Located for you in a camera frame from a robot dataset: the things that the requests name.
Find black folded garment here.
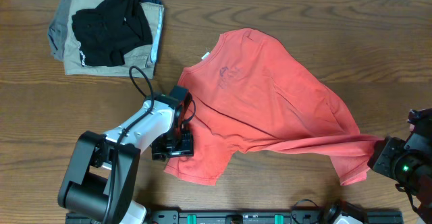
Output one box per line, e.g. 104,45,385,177
72,0,153,67

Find red orange t-shirt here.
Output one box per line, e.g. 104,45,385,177
165,28,378,186

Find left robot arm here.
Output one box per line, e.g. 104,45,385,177
57,91,194,223

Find black mounting rail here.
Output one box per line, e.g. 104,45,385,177
65,209,404,224

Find black looped base cable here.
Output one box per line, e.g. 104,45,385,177
290,198,321,224

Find khaki folded garment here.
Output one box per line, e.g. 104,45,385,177
63,0,165,80

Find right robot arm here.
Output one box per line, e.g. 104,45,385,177
368,109,431,224

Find grey folded garment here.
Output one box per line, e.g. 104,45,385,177
47,0,72,61

